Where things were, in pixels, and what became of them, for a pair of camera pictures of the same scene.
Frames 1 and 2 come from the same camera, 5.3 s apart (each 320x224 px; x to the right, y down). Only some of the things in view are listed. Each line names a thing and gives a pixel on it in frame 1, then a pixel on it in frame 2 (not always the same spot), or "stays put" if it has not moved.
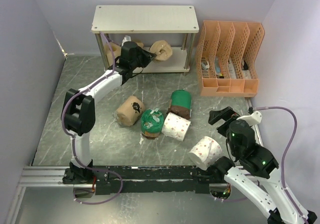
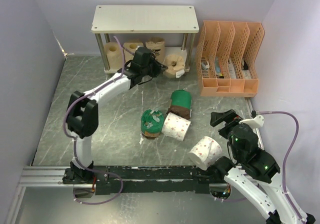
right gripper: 226,114 stays put
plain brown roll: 116,49 stays put
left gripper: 149,56 to 160,68
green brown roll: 181,103 stays put
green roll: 152,121 stays put
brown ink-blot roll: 130,111 to 175,65
